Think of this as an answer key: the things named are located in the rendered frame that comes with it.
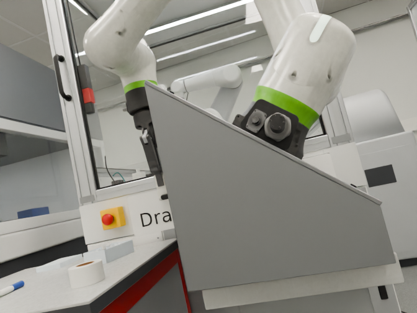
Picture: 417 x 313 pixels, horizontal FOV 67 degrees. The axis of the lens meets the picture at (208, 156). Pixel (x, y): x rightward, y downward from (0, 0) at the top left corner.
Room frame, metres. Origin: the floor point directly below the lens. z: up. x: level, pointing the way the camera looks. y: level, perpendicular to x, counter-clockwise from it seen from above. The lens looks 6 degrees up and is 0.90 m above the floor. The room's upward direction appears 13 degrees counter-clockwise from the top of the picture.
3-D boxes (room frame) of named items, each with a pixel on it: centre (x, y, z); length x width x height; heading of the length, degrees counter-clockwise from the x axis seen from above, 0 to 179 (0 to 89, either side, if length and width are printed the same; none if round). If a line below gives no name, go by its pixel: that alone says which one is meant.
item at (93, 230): (1.59, -0.05, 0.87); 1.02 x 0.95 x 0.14; 81
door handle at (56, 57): (1.17, 0.49, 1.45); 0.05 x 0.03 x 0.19; 171
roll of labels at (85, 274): (0.70, 0.31, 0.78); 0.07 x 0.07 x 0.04
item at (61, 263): (1.09, 0.57, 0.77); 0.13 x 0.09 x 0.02; 172
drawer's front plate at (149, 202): (0.86, 0.10, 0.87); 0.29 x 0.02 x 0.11; 81
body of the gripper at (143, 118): (0.83, 0.14, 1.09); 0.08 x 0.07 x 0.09; 172
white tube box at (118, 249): (0.97, 0.36, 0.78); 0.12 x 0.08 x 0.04; 156
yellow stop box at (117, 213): (1.15, 0.39, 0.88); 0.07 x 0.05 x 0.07; 81
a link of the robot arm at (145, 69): (0.82, 0.14, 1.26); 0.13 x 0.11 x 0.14; 164
